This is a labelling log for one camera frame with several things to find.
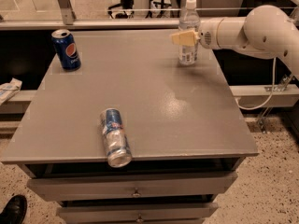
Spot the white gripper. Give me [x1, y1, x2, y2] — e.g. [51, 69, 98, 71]
[170, 18, 223, 49]

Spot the clear plastic water bottle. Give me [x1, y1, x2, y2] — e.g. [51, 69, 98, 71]
[178, 0, 200, 65]

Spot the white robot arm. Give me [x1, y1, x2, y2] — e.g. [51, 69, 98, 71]
[171, 5, 299, 78]

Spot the blue pepsi can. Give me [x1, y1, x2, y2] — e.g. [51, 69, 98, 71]
[51, 29, 81, 71]

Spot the blue silver red bull can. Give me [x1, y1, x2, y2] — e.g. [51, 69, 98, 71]
[100, 108, 132, 168]

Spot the black office chair base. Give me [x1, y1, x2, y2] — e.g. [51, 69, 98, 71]
[107, 0, 134, 19]

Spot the grey drawer cabinet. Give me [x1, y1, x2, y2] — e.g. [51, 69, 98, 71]
[0, 28, 260, 224]

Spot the lower grey drawer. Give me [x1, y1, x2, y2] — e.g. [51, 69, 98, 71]
[57, 203, 218, 224]

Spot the grey drawer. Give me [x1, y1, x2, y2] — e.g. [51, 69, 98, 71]
[57, 203, 218, 224]
[27, 172, 237, 201]

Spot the upper grey drawer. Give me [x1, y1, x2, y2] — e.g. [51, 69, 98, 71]
[27, 172, 237, 201]

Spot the white crumpled packet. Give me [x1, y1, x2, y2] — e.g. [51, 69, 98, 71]
[0, 78, 22, 105]

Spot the black shoe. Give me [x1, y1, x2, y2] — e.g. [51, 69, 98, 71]
[0, 195, 27, 224]

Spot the white cable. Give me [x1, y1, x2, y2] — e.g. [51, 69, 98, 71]
[235, 57, 278, 112]

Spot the grey metal rail frame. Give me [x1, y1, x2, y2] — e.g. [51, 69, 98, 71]
[0, 0, 299, 30]

